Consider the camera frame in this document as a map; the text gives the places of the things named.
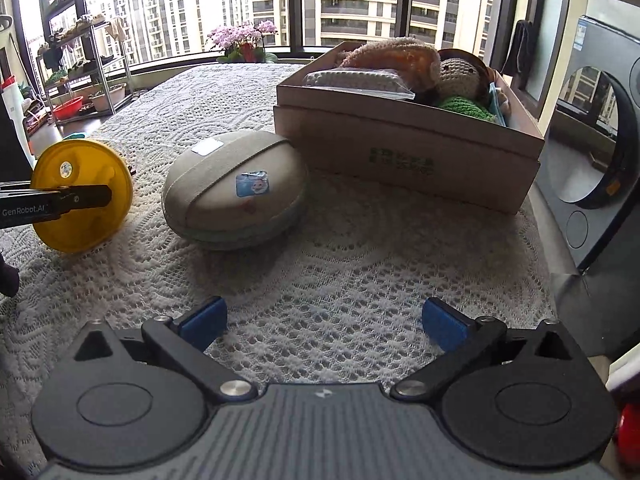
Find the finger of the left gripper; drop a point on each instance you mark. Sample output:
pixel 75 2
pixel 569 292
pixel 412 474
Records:
pixel 21 204

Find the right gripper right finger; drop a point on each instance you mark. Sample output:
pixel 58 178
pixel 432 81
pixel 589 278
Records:
pixel 464 343

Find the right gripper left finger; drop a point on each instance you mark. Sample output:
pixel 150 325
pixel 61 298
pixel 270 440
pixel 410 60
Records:
pixel 179 344

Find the yellow plastic funnel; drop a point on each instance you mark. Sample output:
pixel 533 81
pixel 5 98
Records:
pixel 83 162

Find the blue surgical face mask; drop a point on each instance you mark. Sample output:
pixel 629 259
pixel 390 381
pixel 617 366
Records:
pixel 499 104

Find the crochet doll with red hat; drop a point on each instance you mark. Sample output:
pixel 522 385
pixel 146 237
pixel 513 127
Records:
pixel 464 85

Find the pink striped knit towel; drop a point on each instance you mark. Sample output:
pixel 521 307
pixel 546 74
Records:
pixel 417 62

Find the metal plant shelf rack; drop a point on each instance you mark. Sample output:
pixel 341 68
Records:
pixel 84 70

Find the beige oval zip case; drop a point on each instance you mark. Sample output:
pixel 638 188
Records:
pixel 235 190

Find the pink cardboard box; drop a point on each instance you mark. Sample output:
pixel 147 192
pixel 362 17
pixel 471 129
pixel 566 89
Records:
pixel 412 145

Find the grey washing machine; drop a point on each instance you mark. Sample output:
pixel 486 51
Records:
pixel 589 178

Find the clear plastic wrapped pack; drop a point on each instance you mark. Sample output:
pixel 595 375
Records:
pixel 386 84

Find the pink orchid flower pot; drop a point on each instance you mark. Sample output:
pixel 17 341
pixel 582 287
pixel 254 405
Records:
pixel 245 43

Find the black hanging cloth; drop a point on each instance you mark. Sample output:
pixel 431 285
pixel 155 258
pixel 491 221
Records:
pixel 520 53

